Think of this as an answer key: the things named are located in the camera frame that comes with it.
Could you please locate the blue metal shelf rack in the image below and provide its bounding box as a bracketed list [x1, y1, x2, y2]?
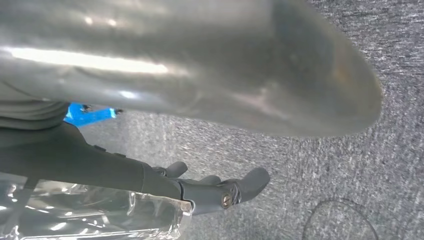
[63, 102, 124, 128]

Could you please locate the round grey floor cover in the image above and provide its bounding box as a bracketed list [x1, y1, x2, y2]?
[302, 198, 379, 240]

